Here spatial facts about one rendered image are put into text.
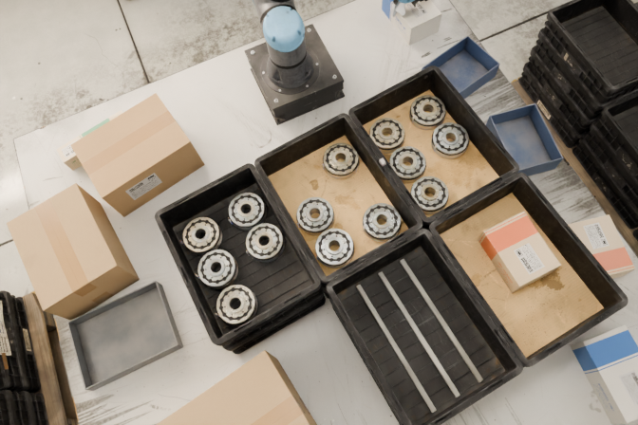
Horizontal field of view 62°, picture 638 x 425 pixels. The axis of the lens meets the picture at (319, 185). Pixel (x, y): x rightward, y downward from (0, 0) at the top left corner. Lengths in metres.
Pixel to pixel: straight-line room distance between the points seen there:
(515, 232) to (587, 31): 1.16
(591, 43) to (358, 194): 1.23
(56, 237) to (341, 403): 0.91
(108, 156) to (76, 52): 1.57
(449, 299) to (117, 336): 0.94
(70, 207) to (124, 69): 1.46
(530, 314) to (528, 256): 0.15
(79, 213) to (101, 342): 0.37
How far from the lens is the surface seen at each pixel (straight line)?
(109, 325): 1.71
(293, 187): 1.54
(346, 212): 1.50
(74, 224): 1.66
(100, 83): 3.04
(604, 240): 1.66
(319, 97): 1.76
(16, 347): 2.35
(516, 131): 1.81
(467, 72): 1.90
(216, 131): 1.82
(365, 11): 2.04
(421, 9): 1.93
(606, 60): 2.34
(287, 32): 1.58
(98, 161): 1.72
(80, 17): 3.37
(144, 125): 1.72
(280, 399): 1.34
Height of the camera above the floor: 2.23
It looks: 66 degrees down
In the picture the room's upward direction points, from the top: 11 degrees counter-clockwise
